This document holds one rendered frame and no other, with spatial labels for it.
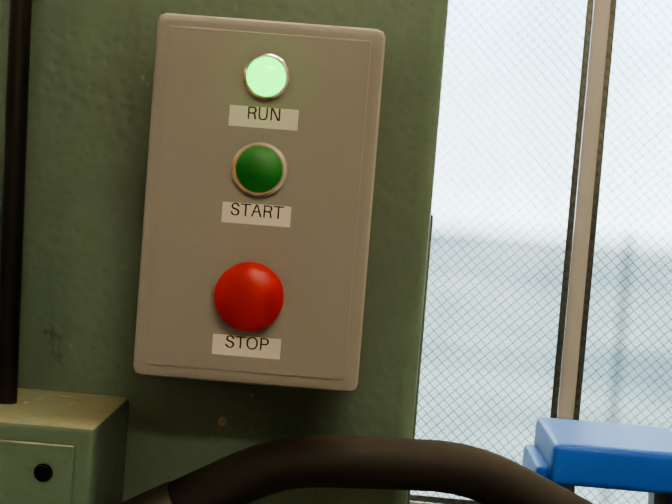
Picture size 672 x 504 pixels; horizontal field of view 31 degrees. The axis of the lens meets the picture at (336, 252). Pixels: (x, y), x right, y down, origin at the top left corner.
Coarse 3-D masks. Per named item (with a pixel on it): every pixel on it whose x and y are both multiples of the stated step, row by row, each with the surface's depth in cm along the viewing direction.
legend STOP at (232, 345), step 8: (216, 336) 53; (224, 336) 53; (232, 336) 53; (240, 336) 53; (248, 336) 53; (216, 344) 53; (224, 344) 53; (232, 344) 53; (240, 344) 53; (248, 344) 53; (256, 344) 53; (264, 344) 53; (272, 344) 53; (280, 344) 53; (216, 352) 53; (224, 352) 53; (232, 352) 53; (240, 352) 53; (248, 352) 53; (256, 352) 53; (264, 352) 53; (272, 352) 53
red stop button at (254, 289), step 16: (224, 272) 52; (240, 272) 52; (256, 272) 52; (272, 272) 52; (224, 288) 52; (240, 288) 52; (256, 288) 52; (272, 288) 52; (224, 304) 52; (240, 304) 52; (256, 304) 52; (272, 304) 52; (224, 320) 52; (240, 320) 52; (256, 320) 52; (272, 320) 52
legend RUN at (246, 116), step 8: (232, 112) 52; (240, 112) 52; (248, 112) 52; (256, 112) 52; (264, 112) 52; (272, 112) 52; (280, 112) 52; (288, 112) 52; (296, 112) 52; (232, 120) 52; (240, 120) 52; (248, 120) 52; (256, 120) 52; (264, 120) 52; (272, 120) 52; (280, 120) 52; (288, 120) 52; (296, 120) 52; (272, 128) 52; (280, 128) 52; (288, 128) 52; (296, 128) 52
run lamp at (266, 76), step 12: (252, 60) 52; (264, 60) 52; (276, 60) 52; (252, 72) 52; (264, 72) 52; (276, 72) 52; (288, 72) 52; (252, 84) 52; (264, 84) 52; (276, 84) 52; (288, 84) 52; (264, 96) 52; (276, 96) 52
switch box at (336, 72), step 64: (192, 64) 52; (320, 64) 52; (192, 128) 52; (256, 128) 52; (320, 128) 52; (192, 192) 52; (320, 192) 52; (192, 256) 53; (256, 256) 53; (320, 256) 52; (192, 320) 53; (320, 320) 53; (256, 384) 53; (320, 384) 53
